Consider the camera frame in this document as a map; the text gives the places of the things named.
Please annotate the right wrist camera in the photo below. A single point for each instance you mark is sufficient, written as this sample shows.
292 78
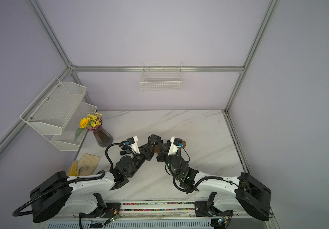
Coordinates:
176 144

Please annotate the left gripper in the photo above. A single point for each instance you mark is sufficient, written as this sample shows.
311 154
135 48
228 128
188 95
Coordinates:
145 151

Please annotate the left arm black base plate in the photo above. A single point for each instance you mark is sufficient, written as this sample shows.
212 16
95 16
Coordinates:
107 210

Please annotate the yellow sunflower bouquet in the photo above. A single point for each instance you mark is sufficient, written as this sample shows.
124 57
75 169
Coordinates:
91 122

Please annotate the white two-tier mesh shelf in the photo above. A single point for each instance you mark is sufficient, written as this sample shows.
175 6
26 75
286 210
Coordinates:
56 114

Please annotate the wooden watch stand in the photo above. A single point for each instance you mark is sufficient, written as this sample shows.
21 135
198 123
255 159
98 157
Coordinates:
183 143

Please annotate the purple glass vase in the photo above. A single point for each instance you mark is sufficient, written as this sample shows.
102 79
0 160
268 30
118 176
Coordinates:
103 138

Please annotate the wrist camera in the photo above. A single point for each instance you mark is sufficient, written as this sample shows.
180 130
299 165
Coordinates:
176 144
132 142

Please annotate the chunky black digital watch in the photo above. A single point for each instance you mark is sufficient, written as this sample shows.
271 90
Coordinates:
154 140

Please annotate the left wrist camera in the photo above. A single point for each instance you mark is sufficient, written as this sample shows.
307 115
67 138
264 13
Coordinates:
132 142

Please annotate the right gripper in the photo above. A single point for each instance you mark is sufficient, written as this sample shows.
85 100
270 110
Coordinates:
163 154

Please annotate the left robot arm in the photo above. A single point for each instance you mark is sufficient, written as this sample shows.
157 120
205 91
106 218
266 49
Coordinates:
83 194

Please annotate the white wire wall basket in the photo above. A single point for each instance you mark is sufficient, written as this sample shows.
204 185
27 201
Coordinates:
161 76

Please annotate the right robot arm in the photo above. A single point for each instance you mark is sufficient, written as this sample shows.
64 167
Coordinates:
225 193

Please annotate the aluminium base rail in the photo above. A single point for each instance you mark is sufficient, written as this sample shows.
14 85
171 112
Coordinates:
159 215

